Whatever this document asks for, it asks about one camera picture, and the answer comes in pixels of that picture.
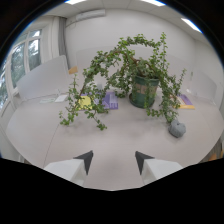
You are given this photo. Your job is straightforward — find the gray balled sock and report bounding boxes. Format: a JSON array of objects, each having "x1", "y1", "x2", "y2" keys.
[{"x1": 168, "y1": 119, "x2": 187, "y2": 139}]

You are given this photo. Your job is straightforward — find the yellow paper sheet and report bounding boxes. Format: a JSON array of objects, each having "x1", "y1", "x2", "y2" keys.
[{"x1": 77, "y1": 95, "x2": 93, "y2": 110}]

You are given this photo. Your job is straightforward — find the white paper sheet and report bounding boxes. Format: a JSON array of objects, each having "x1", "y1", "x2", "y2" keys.
[{"x1": 54, "y1": 94, "x2": 70, "y2": 104}]

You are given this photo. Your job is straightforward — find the purple and yellow book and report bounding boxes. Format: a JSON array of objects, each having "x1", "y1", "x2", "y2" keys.
[{"x1": 176, "y1": 93, "x2": 196, "y2": 110}]

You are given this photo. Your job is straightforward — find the dark green plant pot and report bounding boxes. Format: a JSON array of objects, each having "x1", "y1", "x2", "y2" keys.
[{"x1": 128, "y1": 75, "x2": 160, "y2": 109}]

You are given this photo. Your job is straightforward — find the white desk divider panel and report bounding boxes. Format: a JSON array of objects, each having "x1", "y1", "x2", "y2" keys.
[{"x1": 16, "y1": 54, "x2": 71, "y2": 101}]

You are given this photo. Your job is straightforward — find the translucent desk divider panel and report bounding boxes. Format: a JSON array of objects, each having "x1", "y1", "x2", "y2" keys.
[{"x1": 186, "y1": 68, "x2": 218, "y2": 103}]

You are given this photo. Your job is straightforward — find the green trailing potted plant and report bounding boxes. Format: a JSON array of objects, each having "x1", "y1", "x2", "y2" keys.
[{"x1": 58, "y1": 32, "x2": 187, "y2": 131}]

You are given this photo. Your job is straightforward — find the window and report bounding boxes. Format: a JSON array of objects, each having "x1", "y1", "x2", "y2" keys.
[{"x1": 0, "y1": 28, "x2": 43, "y2": 109}]

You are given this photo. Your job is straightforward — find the ceiling light panel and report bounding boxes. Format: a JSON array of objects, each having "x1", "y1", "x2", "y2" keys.
[
  {"x1": 64, "y1": 0, "x2": 87, "y2": 5},
  {"x1": 180, "y1": 17, "x2": 203, "y2": 34},
  {"x1": 141, "y1": 0, "x2": 166, "y2": 7}
]

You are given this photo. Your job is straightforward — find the wall air conditioner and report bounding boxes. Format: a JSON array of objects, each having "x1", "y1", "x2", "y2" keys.
[{"x1": 65, "y1": 9, "x2": 107, "y2": 28}]

